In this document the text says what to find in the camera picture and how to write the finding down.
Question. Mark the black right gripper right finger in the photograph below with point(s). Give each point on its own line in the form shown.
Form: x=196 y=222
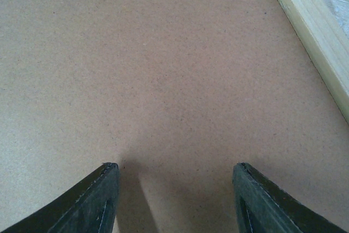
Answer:
x=262 y=206

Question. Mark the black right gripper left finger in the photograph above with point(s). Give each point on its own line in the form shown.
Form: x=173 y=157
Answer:
x=89 y=206

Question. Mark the brown backing board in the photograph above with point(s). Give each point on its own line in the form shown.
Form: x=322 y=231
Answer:
x=176 y=92

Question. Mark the light wooden picture frame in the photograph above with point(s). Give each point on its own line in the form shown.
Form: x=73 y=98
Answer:
x=325 y=42

